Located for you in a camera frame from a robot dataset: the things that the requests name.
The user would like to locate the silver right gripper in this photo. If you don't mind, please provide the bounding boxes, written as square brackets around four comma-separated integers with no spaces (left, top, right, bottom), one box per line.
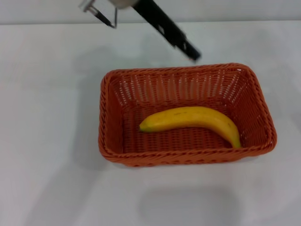
[78,0,202,60]

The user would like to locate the orange woven plastic basket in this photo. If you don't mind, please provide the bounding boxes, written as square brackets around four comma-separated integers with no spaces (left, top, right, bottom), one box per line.
[98,62,278,168]

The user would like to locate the yellow banana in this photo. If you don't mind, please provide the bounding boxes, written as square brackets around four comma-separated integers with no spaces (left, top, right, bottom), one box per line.
[139,106,242,149]

